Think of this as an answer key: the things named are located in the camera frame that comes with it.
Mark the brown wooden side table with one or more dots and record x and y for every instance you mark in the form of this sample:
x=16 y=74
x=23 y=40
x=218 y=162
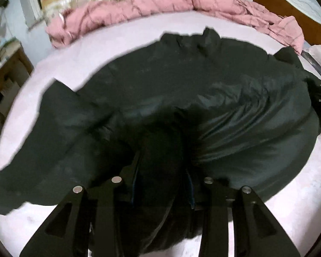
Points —
x=15 y=69

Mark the pink plaid quilt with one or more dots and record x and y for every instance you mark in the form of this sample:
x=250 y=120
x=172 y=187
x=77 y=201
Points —
x=72 y=24

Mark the pale pink bed sheet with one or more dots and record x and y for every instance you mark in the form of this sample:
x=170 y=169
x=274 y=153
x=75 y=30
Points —
x=297 y=207

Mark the dark grey cloth strip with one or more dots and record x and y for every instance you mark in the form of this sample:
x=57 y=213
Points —
x=312 y=61

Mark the large black jacket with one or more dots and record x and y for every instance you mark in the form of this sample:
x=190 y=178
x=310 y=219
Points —
x=179 y=110

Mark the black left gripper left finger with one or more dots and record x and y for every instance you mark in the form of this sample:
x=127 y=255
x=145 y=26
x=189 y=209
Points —
x=86 y=220

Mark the white and wood headboard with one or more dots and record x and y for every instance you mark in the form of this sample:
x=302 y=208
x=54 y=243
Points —
x=305 y=13

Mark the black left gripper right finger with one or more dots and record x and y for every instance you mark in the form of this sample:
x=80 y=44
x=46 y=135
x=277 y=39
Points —
x=256 y=231

